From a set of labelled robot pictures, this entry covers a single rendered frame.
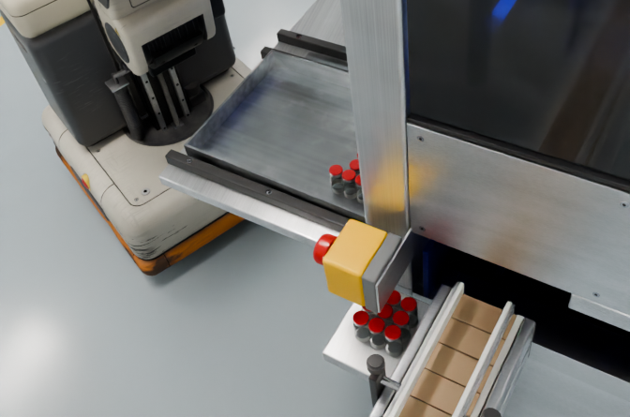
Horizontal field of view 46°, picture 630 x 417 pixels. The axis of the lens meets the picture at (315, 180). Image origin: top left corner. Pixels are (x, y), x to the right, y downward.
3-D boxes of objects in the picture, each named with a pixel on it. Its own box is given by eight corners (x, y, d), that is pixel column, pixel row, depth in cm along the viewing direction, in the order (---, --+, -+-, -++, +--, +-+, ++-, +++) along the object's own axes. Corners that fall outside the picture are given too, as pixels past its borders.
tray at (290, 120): (445, 118, 120) (446, 102, 118) (369, 232, 107) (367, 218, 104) (275, 64, 135) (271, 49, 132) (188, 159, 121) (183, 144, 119)
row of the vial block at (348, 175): (408, 125, 120) (407, 104, 117) (353, 201, 111) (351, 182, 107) (396, 120, 121) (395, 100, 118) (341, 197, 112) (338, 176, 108)
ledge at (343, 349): (460, 323, 98) (461, 317, 96) (418, 406, 91) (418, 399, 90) (368, 284, 104) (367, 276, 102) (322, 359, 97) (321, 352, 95)
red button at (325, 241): (352, 254, 93) (350, 235, 90) (337, 277, 91) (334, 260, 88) (327, 243, 95) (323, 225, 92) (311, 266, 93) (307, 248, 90)
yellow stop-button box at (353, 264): (404, 270, 93) (402, 236, 87) (378, 315, 89) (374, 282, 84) (352, 248, 96) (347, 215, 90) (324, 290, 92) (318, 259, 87)
